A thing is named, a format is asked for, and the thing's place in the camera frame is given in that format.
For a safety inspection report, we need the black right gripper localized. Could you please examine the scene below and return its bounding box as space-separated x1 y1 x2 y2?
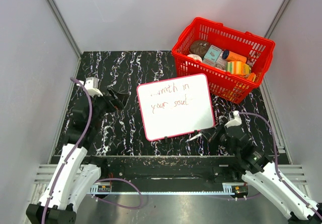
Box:
201 121 239 157

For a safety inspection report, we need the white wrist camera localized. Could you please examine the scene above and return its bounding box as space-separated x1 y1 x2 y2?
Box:
84 77 103 97
224 111 242 128

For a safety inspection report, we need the yellow green sponge pack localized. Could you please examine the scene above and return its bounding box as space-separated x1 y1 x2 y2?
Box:
226 61 251 76

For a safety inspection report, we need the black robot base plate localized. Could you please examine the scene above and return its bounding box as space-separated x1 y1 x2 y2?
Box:
102 156 244 193

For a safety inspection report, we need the brown bread loaf package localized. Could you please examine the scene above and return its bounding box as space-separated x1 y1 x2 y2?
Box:
189 40 210 57

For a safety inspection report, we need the pink framed whiteboard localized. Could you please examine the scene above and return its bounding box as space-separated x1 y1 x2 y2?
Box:
137 73 215 141

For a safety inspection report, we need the orange bottle with blue cap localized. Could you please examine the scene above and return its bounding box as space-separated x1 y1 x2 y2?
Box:
222 49 248 63

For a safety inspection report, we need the white red whiteboard marker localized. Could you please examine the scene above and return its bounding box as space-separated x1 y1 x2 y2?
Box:
186 132 203 142

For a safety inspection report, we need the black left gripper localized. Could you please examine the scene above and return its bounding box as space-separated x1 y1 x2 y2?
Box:
87 87 129 126

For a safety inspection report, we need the white slotted cable duct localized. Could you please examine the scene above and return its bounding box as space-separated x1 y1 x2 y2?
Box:
88 185 112 195

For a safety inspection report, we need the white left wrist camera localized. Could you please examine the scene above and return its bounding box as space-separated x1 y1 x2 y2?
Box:
84 77 103 97

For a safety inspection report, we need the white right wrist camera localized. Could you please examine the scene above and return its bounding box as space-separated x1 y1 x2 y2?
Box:
224 111 242 128

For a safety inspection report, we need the red plastic shopping basket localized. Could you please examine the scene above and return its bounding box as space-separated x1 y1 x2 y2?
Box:
172 17 275 104

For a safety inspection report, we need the teal white small box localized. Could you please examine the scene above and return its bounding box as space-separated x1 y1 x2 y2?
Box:
203 45 222 62

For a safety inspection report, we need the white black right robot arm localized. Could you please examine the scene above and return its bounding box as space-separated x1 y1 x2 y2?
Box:
207 122 321 223

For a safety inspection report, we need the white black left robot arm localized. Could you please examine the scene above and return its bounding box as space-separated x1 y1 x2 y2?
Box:
26 88 129 223

